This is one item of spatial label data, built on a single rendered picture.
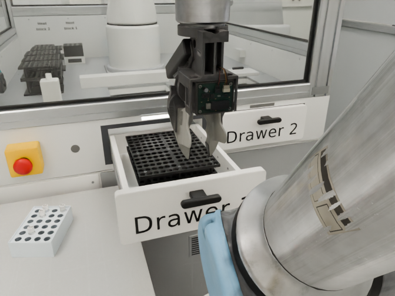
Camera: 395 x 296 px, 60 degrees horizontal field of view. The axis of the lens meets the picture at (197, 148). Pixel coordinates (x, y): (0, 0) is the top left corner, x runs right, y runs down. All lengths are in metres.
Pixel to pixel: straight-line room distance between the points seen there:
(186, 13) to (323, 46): 0.67
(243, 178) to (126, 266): 0.28
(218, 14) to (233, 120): 0.54
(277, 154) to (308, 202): 0.92
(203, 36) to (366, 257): 0.33
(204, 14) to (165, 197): 0.32
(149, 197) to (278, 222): 0.40
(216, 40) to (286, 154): 0.73
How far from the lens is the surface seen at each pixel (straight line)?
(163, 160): 0.77
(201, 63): 0.46
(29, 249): 0.77
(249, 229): 0.27
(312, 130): 1.15
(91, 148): 0.93
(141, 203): 0.62
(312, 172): 0.20
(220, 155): 0.81
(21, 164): 0.87
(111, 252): 0.75
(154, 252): 1.15
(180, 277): 1.26
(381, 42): 2.53
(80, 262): 0.74
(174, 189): 0.62
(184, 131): 0.53
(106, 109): 0.89
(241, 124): 0.99
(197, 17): 0.47
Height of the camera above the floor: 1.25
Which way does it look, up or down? 25 degrees down
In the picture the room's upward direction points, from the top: straight up
